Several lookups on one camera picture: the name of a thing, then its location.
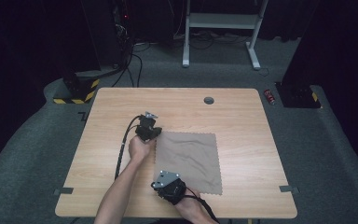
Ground beige cloth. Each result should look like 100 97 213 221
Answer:
153 131 224 196

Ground black floor cables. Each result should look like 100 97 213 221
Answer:
111 40 144 88

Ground person's right hand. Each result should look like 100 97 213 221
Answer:
174 187 205 219

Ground cable tangle under white stand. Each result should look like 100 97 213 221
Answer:
172 29 250 50

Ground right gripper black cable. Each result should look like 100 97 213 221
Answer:
185 186 221 224

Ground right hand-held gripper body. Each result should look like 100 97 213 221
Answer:
151 170 187 205

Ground white metal stand frame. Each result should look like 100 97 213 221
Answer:
182 0 269 71

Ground grey tape strip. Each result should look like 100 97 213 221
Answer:
279 185 300 194
53 187 75 196

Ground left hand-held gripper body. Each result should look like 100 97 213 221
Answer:
134 111 160 143

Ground red can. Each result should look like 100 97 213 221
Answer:
263 89 276 105

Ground dark equipment rack red light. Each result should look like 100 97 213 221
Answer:
112 0 135 68

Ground black stand base yellow corner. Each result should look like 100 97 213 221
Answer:
274 81 323 109

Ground person's left hand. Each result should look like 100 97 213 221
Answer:
128 134 158 165

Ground black yellow striped stand base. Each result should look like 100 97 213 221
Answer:
52 71 101 105

